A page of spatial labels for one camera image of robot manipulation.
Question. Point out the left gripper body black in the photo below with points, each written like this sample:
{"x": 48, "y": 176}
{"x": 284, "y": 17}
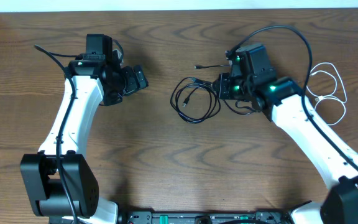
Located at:
{"x": 132, "y": 83}

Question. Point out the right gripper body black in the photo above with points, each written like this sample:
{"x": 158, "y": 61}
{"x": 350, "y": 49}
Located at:
{"x": 234, "y": 88}

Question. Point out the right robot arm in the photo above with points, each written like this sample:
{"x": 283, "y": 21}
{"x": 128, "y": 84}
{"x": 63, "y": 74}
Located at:
{"x": 253, "y": 79}

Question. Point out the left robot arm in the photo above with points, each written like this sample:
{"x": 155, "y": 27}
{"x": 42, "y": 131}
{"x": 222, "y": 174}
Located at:
{"x": 58, "y": 180}

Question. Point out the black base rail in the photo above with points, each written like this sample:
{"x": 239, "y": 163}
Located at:
{"x": 248, "y": 216}

